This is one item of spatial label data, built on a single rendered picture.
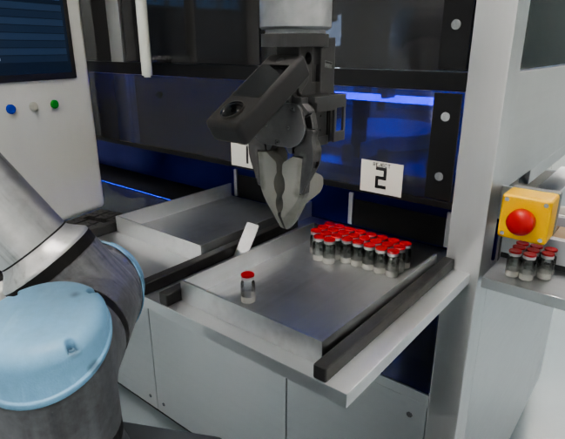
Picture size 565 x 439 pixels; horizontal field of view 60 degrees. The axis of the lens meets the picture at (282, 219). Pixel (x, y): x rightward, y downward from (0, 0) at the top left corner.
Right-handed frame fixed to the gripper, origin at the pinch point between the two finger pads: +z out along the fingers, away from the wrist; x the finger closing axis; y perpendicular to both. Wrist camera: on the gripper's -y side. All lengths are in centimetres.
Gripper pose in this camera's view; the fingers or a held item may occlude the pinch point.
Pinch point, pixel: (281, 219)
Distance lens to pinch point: 56.7
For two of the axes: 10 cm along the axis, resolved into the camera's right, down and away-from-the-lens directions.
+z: 0.0, 9.4, 3.3
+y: 6.2, -2.6, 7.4
